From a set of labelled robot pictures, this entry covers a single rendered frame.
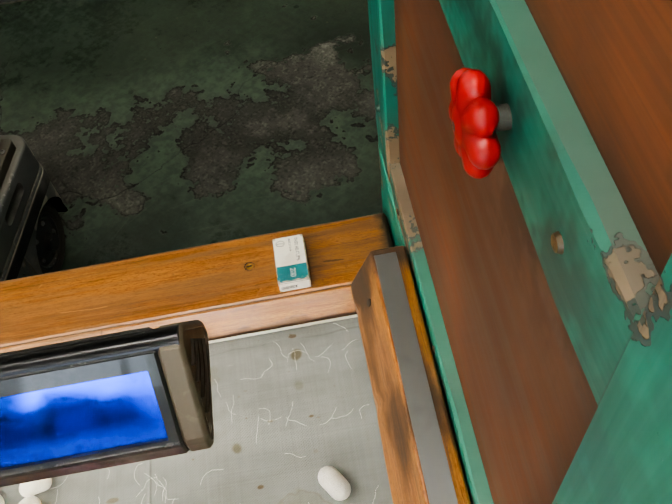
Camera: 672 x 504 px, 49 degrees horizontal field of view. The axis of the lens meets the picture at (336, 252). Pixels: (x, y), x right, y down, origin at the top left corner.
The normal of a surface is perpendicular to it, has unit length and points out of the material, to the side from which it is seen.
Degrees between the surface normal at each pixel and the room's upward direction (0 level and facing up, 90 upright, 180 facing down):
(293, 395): 0
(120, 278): 0
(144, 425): 58
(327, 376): 0
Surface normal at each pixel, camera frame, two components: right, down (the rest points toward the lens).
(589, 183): -0.09, -0.58
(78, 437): 0.07, 0.37
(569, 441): -0.98, 0.18
